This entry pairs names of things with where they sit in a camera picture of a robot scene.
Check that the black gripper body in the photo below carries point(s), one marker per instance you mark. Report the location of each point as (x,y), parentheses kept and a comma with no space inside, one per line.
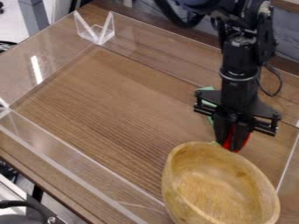
(236,99)

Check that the wooden bowl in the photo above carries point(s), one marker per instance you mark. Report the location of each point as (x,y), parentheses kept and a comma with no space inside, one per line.
(215,187)

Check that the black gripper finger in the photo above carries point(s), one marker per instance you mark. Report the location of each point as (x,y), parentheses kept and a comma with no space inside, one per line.
(223,127)
(240,135)

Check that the green rectangular block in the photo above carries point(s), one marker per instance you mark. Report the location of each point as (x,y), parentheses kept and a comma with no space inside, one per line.
(207,103)

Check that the red plush fruit green stem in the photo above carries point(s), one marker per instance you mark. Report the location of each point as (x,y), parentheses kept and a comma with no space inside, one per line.
(231,136)

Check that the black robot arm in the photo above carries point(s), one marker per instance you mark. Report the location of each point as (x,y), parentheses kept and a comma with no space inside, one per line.
(244,26)

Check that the clear acrylic tray wall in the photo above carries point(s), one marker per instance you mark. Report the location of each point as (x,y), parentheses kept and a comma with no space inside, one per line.
(96,97)

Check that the black device bottom left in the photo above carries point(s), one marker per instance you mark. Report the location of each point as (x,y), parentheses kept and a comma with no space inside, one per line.
(27,212)

